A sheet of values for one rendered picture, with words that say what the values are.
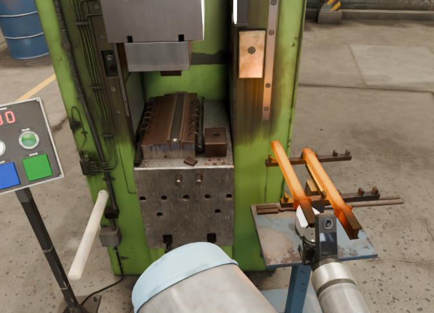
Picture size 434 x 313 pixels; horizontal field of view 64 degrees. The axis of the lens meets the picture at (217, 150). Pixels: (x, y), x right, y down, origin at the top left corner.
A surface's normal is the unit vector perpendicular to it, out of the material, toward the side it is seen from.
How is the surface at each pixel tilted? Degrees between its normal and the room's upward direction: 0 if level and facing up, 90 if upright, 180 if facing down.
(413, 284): 0
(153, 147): 90
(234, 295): 16
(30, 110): 60
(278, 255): 0
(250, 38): 90
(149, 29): 90
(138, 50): 90
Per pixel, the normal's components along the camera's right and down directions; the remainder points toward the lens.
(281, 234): -0.02, -0.82
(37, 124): 0.37, 0.03
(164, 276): -0.40, -0.61
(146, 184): 0.02, 0.57
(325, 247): 0.11, 0.03
